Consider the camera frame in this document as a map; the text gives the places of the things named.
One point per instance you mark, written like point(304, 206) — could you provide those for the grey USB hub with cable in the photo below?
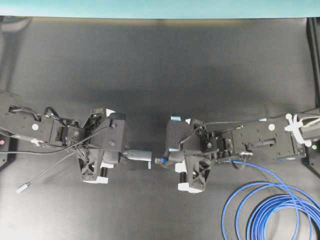
point(138, 155)

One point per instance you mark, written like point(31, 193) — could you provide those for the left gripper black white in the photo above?
point(104, 147)

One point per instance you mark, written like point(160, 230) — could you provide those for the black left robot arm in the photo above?
point(47, 130)

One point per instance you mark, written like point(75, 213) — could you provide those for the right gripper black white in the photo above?
point(185, 149)

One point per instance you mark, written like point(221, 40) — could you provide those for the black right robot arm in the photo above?
point(283, 137)

